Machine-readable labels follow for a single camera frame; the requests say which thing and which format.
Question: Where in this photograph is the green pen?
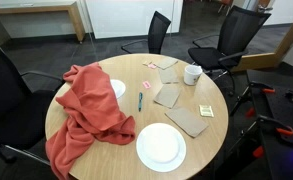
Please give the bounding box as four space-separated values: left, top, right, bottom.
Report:
138 91 144 113

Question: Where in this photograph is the white mug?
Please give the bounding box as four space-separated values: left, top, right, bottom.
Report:
183 64 204 87

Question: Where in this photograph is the small white plate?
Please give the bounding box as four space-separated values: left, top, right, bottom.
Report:
109 78 127 100

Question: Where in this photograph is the red fleece cloth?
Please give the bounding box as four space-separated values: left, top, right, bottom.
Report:
45 61 137 180

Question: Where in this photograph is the black mesh office chair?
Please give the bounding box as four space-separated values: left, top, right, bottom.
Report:
0 36 66 180
120 10 172 55
187 4 272 98

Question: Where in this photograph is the large white plate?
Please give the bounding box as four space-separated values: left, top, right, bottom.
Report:
135 122 187 173

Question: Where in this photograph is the yellow-green packet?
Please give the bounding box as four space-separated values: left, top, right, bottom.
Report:
198 104 215 118

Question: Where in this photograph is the wooden bench table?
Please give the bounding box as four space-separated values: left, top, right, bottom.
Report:
0 0 87 44

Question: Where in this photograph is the orange background chair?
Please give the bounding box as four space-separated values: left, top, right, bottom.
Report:
216 0 235 15

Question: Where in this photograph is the black orange bar clamp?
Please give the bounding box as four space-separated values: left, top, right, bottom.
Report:
225 114 293 159
230 81 277 119

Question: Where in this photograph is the black robot mounting board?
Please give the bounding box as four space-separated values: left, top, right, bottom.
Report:
245 69 293 180

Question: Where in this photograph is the wooden door frame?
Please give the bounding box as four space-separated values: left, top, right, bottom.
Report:
231 13 293 73

